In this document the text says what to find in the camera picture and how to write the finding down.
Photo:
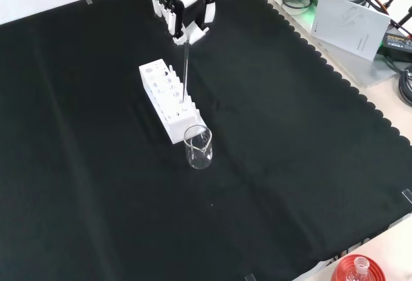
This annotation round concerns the black power adapter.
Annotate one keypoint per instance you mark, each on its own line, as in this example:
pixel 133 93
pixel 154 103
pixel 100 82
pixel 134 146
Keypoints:
pixel 399 44

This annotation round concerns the black tripod leg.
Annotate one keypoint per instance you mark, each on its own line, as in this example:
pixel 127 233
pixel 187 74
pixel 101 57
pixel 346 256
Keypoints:
pixel 400 20

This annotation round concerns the white test tube rack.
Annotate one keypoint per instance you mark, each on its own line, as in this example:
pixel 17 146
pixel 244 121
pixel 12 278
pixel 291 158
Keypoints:
pixel 178 126

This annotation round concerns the pale folded board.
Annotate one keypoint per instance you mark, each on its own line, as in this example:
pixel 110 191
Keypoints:
pixel 347 27

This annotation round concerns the black bench cloth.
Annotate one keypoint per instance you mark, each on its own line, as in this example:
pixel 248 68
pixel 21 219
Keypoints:
pixel 96 197

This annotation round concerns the clear round-bottom flask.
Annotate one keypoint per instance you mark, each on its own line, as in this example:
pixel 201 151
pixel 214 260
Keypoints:
pixel 361 266

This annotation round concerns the clear glass beaker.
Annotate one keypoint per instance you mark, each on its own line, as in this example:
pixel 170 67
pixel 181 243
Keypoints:
pixel 199 160

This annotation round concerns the clear glass rod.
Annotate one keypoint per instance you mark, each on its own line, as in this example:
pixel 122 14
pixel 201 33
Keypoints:
pixel 186 68

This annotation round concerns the clear tape piece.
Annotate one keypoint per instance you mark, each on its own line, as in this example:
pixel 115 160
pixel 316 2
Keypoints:
pixel 250 277
pixel 407 196
pixel 89 0

